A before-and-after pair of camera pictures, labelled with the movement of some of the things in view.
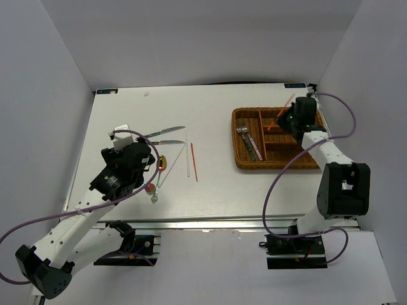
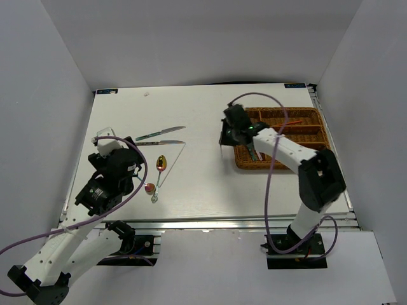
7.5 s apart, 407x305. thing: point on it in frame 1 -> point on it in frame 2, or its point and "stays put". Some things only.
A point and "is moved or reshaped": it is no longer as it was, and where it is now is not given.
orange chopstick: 282,110 is moved or reshaped
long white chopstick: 174,161 stays put
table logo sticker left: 107,91 stays put
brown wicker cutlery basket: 259,142 stays put
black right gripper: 280,120 -> 224,140
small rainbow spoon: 150,189 stays put
